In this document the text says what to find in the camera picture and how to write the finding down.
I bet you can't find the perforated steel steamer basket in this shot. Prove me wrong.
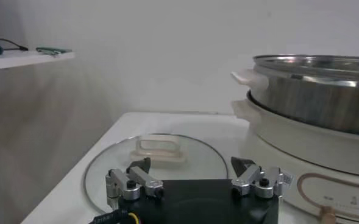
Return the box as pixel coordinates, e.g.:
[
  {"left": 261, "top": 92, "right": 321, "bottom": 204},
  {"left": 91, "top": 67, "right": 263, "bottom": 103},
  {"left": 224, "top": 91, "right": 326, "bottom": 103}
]
[{"left": 230, "top": 54, "right": 359, "bottom": 137}]

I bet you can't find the white electric cooker base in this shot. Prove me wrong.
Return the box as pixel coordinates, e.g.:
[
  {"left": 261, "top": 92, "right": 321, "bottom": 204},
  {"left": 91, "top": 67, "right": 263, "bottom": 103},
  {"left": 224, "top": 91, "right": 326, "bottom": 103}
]
[{"left": 230, "top": 99, "right": 359, "bottom": 224}]

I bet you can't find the round glass lid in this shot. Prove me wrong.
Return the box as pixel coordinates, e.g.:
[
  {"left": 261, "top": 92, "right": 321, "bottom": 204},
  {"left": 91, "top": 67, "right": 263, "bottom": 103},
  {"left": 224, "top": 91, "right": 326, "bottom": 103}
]
[{"left": 84, "top": 133, "right": 229, "bottom": 215}]

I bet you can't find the green flat card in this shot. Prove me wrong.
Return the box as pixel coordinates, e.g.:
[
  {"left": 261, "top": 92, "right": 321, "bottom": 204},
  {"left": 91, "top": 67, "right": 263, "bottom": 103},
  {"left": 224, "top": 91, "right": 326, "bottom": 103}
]
[{"left": 35, "top": 46, "right": 73, "bottom": 57}]

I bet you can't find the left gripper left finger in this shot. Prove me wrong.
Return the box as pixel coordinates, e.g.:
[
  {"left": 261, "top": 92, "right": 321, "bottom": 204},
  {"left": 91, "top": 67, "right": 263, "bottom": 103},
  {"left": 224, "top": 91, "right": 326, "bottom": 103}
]
[{"left": 105, "top": 156, "right": 165, "bottom": 211}]

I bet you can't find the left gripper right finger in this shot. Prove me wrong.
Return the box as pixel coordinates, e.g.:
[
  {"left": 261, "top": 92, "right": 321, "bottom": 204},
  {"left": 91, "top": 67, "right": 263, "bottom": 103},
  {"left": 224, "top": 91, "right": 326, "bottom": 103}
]
[{"left": 230, "top": 156, "right": 294, "bottom": 199}]

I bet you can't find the black desk cable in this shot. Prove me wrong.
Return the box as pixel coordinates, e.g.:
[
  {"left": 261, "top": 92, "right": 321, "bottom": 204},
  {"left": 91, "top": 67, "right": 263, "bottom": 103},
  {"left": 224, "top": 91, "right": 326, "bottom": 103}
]
[{"left": 0, "top": 38, "right": 29, "bottom": 52}]

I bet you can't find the white side desk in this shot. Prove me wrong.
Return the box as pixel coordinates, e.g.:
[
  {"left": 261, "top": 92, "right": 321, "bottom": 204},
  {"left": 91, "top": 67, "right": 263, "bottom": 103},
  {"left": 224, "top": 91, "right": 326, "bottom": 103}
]
[{"left": 0, "top": 50, "right": 76, "bottom": 72}]

